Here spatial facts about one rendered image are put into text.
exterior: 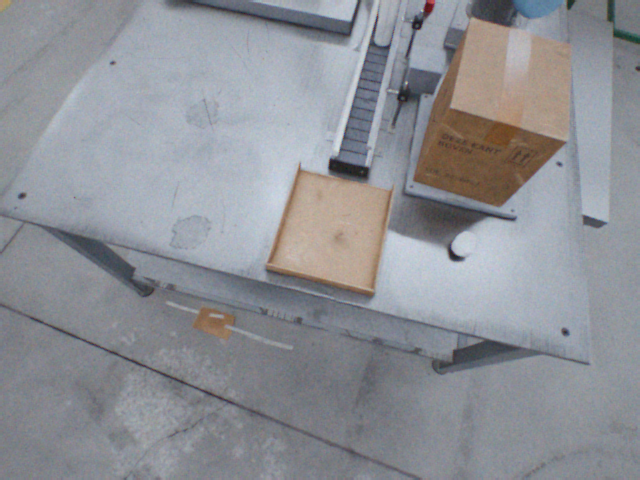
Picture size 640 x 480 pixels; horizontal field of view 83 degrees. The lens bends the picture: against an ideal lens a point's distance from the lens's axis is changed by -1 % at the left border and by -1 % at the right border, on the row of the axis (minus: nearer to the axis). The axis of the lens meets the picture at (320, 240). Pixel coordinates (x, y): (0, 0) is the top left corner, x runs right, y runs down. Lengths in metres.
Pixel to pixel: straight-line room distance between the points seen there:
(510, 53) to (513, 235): 0.44
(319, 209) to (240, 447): 1.08
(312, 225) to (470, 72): 0.49
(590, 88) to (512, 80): 0.66
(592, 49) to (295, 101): 1.08
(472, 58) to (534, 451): 1.55
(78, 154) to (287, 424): 1.22
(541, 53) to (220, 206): 0.83
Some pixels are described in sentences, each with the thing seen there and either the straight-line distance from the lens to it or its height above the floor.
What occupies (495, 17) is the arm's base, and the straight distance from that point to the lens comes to 1.47.
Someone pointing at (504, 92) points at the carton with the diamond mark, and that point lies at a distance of 0.90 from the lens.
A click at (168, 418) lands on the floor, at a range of 1.75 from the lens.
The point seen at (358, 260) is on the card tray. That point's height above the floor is 0.83.
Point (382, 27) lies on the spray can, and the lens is 1.26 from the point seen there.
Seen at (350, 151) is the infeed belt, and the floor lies 0.88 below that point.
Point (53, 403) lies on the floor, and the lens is 1.94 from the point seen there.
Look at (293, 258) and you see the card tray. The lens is 0.89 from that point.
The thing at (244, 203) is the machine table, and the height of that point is 0.83.
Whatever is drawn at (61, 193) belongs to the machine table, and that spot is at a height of 0.83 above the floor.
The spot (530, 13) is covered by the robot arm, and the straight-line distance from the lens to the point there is 1.33.
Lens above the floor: 1.66
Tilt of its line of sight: 66 degrees down
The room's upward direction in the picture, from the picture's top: 7 degrees clockwise
